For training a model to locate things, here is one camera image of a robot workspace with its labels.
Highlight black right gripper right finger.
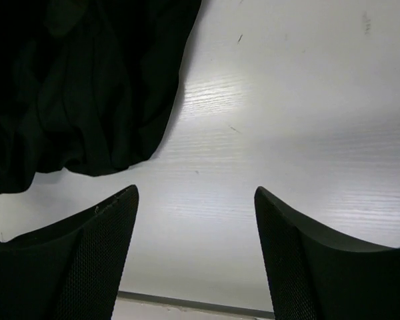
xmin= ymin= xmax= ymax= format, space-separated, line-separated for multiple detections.
xmin=254 ymin=187 xmax=400 ymax=319

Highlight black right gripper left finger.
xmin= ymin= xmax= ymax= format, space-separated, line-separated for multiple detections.
xmin=0 ymin=185 xmax=139 ymax=319

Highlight black pleated skirt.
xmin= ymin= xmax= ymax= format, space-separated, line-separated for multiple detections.
xmin=0 ymin=1 xmax=201 ymax=194

